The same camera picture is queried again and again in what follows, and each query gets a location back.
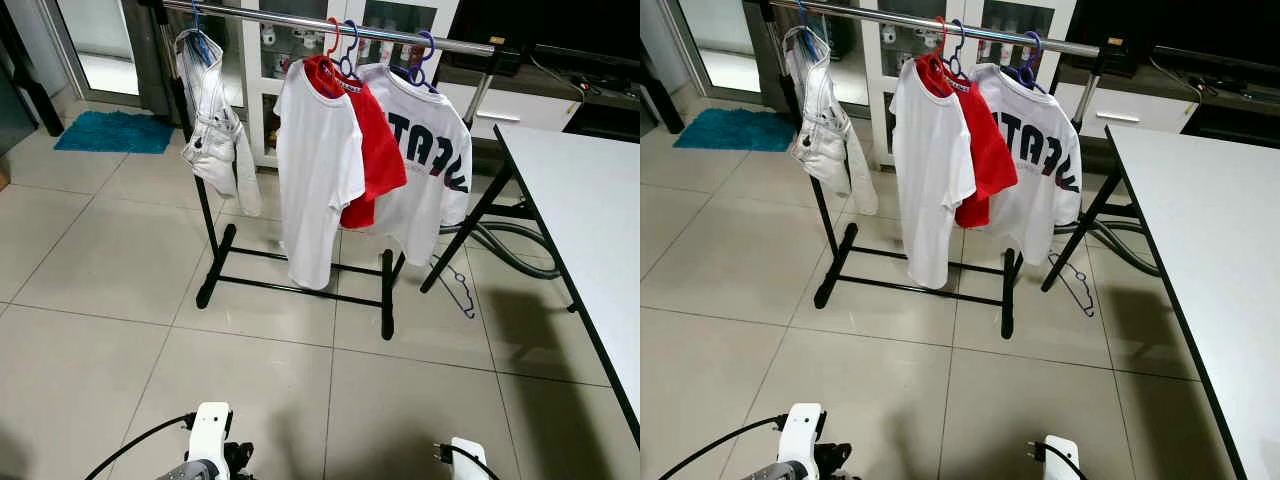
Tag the off-white garment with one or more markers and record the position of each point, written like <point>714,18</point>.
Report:
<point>825,130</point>
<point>210,130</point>

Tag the red plastic hanger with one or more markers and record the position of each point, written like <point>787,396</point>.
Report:
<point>328,48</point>
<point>940,45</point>

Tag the purple plastic hanger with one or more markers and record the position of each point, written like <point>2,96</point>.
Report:
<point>428,40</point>
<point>1035,40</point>

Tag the black and chrome clothes rack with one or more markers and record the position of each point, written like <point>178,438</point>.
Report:
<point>1008,300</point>
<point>387,300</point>

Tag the plain white t-shirt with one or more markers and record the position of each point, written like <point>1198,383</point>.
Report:
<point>315,170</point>
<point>930,170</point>

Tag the red t-shirt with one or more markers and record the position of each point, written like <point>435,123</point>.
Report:
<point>990,150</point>
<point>380,150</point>

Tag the teal floor mat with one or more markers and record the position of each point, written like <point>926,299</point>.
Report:
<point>115,132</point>
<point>735,130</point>

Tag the white table with black legs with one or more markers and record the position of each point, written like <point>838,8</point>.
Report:
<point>1210,250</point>
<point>590,200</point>

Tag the white glass-door cabinet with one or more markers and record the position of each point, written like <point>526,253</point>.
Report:
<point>252,60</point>
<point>872,60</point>

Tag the silver-framed glass door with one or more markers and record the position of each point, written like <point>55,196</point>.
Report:
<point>100,40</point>
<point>730,40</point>

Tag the white low drawer cabinet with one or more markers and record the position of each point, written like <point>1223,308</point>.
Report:
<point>1130,108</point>
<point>520,108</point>

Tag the black television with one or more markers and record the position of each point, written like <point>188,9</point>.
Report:
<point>560,25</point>
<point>1170,25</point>

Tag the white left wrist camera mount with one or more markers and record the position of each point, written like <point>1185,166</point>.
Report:
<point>210,430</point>
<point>800,430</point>

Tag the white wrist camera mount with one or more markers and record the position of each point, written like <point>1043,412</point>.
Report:
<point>800,430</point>
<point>210,430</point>
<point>1062,455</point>
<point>468,458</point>

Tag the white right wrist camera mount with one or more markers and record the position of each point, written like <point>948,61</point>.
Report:
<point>468,458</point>
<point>1062,455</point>

